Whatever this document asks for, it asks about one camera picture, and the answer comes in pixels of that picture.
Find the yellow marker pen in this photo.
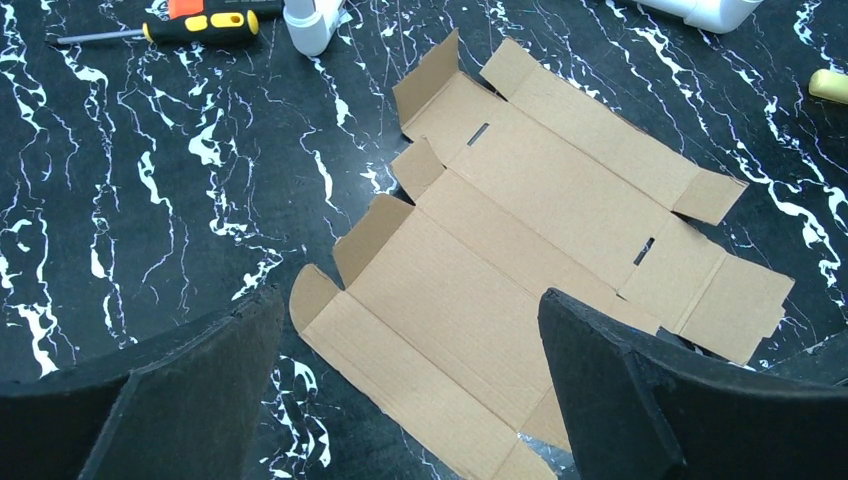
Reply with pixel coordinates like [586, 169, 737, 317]
[808, 69, 848, 105]

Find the brown cardboard box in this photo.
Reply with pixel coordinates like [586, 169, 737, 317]
[289, 32, 794, 479]

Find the white PVC pipe frame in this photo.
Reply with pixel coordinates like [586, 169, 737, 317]
[280, 0, 762, 57]

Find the orange yellow black screwdriver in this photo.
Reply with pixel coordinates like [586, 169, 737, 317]
[47, 0, 284, 47]

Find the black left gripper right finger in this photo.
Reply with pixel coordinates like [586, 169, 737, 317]
[537, 288, 847, 479]

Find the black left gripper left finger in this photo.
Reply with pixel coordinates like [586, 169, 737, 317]
[1, 285, 284, 479]

